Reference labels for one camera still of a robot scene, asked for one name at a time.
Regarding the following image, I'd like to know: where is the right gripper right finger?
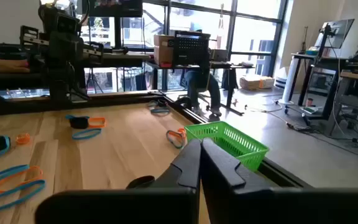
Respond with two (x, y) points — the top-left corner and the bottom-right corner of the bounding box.
(200, 138), (358, 224)

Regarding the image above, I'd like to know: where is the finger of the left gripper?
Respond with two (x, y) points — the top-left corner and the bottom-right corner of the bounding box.
(67, 36), (84, 62)
(50, 35), (68, 60)

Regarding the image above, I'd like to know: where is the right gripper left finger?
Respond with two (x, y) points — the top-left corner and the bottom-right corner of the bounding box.
(34, 138), (202, 224)

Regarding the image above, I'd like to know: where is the person's forearm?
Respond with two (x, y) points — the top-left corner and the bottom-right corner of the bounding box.
(0, 55), (30, 74)

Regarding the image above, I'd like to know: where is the black tripod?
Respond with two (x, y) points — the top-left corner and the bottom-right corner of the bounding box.
(85, 67), (104, 94)

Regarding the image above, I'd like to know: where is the grey desk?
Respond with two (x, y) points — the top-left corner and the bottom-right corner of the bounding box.
(0, 43), (151, 91)

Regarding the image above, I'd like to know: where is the black computer monitor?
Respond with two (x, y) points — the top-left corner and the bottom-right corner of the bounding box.
(87, 0), (144, 19)

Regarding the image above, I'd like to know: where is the green plastic basket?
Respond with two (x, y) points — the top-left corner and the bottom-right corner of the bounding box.
(184, 120), (270, 172)

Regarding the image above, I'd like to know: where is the brown cardboard box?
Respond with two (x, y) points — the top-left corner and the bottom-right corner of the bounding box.
(153, 34), (175, 66)

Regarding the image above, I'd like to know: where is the black perforated crate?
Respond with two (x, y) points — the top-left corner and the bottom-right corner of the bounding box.
(168, 30), (213, 68)

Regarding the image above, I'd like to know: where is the cardboard stack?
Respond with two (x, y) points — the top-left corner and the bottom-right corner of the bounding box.
(239, 74), (275, 91)

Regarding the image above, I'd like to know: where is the white cylinder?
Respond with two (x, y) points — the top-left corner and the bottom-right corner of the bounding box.
(280, 55), (301, 105)

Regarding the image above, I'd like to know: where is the dark office desk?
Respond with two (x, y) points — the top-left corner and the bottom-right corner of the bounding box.
(146, 60), (256, 116)

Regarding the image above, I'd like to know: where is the black standing desk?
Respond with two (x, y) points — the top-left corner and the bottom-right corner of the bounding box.
(290, 52), (354, 121)

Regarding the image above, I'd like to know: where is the wooden workbench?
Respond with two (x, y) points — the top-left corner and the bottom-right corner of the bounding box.
(324, 70), (358, 138)

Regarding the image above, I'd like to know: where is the large window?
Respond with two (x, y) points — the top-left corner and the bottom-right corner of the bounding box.
(40, 0), (287, 94)

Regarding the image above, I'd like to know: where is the tilted monitor on stand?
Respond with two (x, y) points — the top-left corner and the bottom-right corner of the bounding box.
(313, 18), (356, 50)

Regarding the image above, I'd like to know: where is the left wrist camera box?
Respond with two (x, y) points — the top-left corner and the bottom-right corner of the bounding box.
(37, 4), (80, 35)

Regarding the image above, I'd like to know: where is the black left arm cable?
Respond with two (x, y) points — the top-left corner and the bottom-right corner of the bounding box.
(78, 0), (91, 26)

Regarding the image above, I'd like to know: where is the floor cable bundle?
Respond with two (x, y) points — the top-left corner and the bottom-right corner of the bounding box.
(244, 99), (358, 147)

